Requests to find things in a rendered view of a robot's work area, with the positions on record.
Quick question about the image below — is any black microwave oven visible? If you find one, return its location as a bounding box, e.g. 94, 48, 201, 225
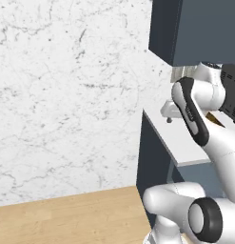
219, 63, 235, 126

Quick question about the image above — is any wooden cutting board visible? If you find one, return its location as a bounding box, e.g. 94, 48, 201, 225
206, 112, 225, 129

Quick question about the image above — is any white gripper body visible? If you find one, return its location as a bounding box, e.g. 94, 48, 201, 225
160, 99, 184, 120

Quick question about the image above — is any dark blue wall cupboard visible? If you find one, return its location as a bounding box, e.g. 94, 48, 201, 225
148, 0, 235, 68

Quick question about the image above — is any dark blue base cabinet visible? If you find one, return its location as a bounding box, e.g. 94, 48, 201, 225
136, 111, 227, 228

